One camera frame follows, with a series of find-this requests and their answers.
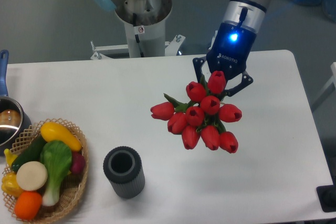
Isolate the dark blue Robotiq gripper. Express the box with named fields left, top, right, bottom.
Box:
left=192, top=0, right=267, bottom=97

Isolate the red tulip bouquet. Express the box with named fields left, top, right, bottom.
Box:
left=150, top=70, right=243, bottom=154

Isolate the dark grey ribbed vase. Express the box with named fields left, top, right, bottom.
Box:
left=103, top=146, right=145, bottom=199

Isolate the black device at table edge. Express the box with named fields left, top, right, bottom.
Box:
left=316, top=185, right=335, bottom=212

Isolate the red radish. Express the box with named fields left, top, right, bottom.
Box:
left=70, top=152, right=86, bottom=175

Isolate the yellow squash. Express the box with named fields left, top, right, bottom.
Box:
left=40, top=122, right=82, bottom=152

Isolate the green bok choy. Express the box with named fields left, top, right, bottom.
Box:
left=40, top=140, right=72, bottom=207

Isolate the green cucumber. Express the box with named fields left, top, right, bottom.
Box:
left=11, top=135, right=47, bottom=172

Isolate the beige round bun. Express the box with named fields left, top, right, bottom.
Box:
left=16, top=161, right=48, bottom=191

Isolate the yellow banana tip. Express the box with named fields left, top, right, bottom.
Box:
left=4, top=148, right=18, bottom=167

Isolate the orange fruit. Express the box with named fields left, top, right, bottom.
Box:
left=14, top=191, right=42, bottom=220

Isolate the yellow bell pepper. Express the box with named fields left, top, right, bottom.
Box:
left=1, top=172, right=24, bottom=198

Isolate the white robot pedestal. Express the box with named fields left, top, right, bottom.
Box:
left=91, top=0, right=185, bottom=60

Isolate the white frame at right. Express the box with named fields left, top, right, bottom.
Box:
left=311, top=62, right=335, bottom=112

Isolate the blue handled saucepan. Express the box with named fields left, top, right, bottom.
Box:
left=1, top=49, right=31, bottom=156

